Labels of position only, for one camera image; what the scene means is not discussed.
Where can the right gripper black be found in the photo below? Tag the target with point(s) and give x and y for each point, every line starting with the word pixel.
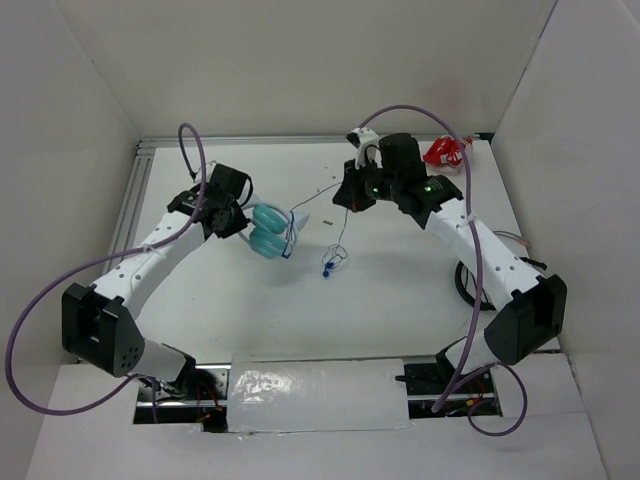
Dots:
pixel 349 195

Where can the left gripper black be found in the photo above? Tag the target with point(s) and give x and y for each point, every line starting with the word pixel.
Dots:
pixel 239 223

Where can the teal white cat-ear headphones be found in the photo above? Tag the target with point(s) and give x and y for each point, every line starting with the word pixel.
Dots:
pixel 275 232

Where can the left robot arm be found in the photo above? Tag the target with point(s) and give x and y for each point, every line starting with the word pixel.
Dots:
pixel 99 321

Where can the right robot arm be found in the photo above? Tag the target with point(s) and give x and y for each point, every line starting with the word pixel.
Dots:
pixel 530 306

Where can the red crumpled wrapper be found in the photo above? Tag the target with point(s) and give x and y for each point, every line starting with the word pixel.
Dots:
pixel 444 153

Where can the white taped front panel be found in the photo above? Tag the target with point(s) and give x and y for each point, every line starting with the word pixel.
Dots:
pixel 290 395

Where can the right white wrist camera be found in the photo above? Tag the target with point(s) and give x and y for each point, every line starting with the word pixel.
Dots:
pixel 366 142

